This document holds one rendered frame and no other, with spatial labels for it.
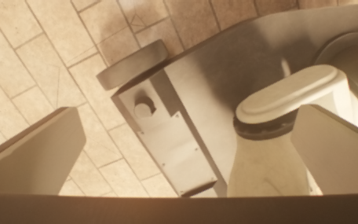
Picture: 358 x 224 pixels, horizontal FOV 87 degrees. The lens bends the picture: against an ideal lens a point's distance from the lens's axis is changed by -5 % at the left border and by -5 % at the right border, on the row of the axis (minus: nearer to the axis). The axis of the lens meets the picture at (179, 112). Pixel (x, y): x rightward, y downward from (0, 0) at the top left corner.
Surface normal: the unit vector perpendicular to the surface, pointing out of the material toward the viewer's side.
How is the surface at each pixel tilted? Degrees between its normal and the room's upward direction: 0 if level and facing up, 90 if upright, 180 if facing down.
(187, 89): 0
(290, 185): 90
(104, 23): 0
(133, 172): 0
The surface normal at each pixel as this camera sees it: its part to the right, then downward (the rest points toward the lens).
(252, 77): 0.03, 0.37
